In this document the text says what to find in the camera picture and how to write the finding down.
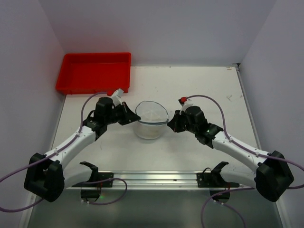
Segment aluminium mounting rail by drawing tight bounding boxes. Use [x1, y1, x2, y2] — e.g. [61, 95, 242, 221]
[64, 171, 247, 190]

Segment black base bracket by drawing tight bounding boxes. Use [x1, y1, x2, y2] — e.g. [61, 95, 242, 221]
[68, 161, 114, 205]
[196, 161, 239, 195]

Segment aluminium table edge profile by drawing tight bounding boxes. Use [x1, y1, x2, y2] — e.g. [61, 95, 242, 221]
[232, 63, 261, 149]

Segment right black base bracket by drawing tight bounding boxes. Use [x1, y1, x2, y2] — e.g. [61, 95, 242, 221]
[196, 161, 239, 195]

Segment red plastic tray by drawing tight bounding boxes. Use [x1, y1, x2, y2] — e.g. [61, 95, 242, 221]
[56, 52, 132, 95]

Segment purple cable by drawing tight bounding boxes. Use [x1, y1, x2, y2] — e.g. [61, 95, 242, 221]
[179, 95, 304, 228]
[0, 91, 128, 212]

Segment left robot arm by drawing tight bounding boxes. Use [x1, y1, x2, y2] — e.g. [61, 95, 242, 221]
[24, 97, 140, 202]

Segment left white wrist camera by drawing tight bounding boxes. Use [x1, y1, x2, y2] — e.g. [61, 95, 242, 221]
[110, 88, 124, 106]

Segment white mesh laundry bag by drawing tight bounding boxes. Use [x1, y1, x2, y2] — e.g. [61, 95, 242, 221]
[133, 100, 169, 140]

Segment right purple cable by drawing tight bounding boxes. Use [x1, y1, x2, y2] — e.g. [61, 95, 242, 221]
[179, 95, 304, 228]

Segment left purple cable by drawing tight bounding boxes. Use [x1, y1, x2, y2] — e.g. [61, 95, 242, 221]
[0, 91, 128, 212]

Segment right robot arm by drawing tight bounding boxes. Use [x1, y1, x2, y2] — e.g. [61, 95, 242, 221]
[167, 106, 294, 202]

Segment left black base bracket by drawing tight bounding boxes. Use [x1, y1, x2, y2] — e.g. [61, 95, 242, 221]
[68, 161, 114, 205]

